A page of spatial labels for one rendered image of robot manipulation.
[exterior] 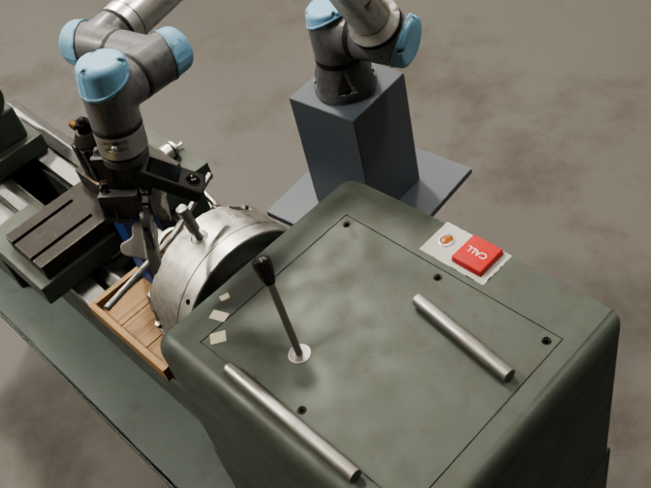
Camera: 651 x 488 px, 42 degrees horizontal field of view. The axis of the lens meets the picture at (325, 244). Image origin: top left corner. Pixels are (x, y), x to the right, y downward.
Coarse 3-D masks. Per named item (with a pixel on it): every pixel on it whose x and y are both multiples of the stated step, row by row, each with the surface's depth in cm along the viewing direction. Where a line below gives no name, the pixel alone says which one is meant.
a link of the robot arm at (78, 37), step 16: (112, 0) 135; (128, 0) 134; (144, 0) 135; (160, 0) 137; (176, 0) 140; (96, 16) 132; (112, 16) 132; (128, 16) 133; (144, 16) 135; (160, 16) 138; (64, 32) 132; (80, 32) 130; (96, 32) 129; (112, 32) 128; (144, 32) 136; (64, 48) 132; (80, 48) 130; (96, 48) 128
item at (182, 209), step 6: (180, 210) 148; (186, 210) 148; (180, 216) 149; (186, 216) 149; (192, 216) 150; (186, 222) 150; (192, 222) 151; (186, 228) 152; (192, 228) 151; (198, 228) 152; (198, 234) 154
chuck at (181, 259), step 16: (224, 208) 161; (256, 208) 169; (208, 224) 157; (224, 224) 157; (240, 224) 157; (176, 240) 157; (208, 240) 154; (176, 256) 155; (192, 256) 153; (160, 272) 156; (176, 272) 154; (192, 272) 152; (160, 288) 156; (176, 288) 153; (160, 304) 157; (176, 304) 153; (160, 320) 159; (176, 320) 154
